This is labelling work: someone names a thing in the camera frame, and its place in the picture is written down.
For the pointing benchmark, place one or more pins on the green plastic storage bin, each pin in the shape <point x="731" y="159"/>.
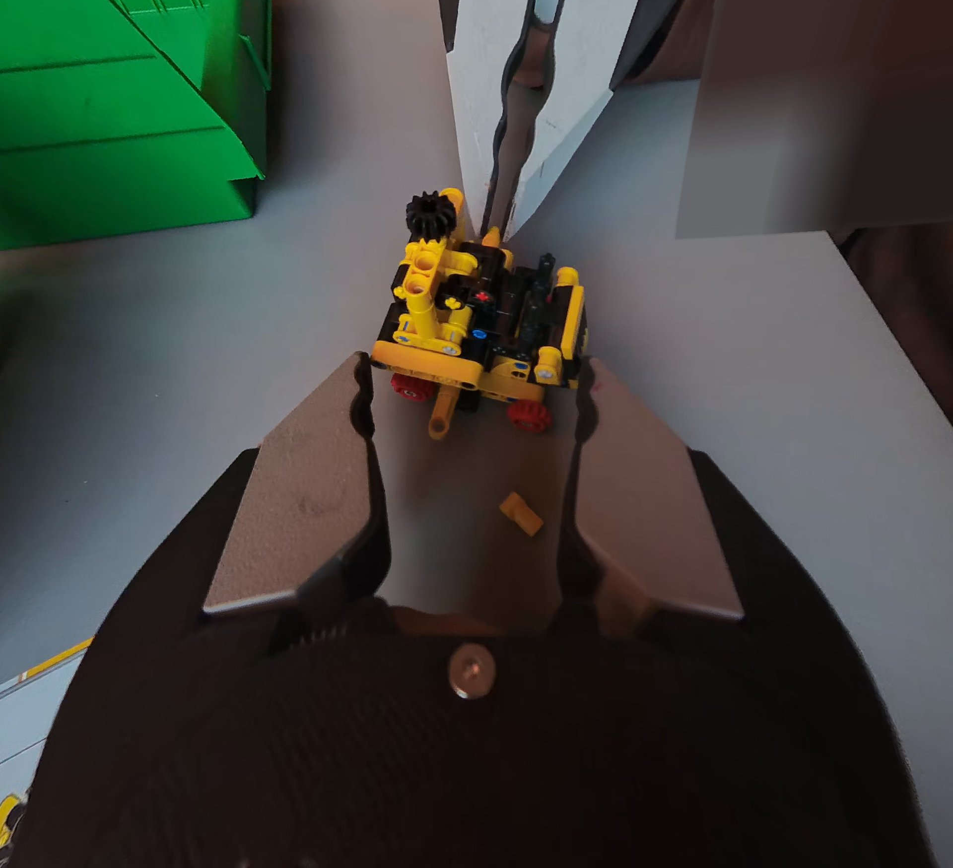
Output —
<point x="119" y="101"/>

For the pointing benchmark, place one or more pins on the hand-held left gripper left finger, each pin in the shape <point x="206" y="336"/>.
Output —
<point x="298" y="503"/>

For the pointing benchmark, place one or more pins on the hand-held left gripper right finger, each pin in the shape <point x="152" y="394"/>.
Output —
<point x="640" y="511"/>

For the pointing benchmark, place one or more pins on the yellow and black lego vehicle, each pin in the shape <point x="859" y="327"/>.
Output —
<point x="484" y="317"/>

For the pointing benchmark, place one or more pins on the small yellow lego piece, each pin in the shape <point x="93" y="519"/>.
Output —
<point x="521" y="513"/>

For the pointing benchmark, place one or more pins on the lego instruction booklet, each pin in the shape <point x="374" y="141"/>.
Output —
<point x="30" y="719"/>

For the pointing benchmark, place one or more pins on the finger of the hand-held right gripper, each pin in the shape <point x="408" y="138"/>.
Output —
<point x="480" y="64"/>
<point x="588" y="49"/>

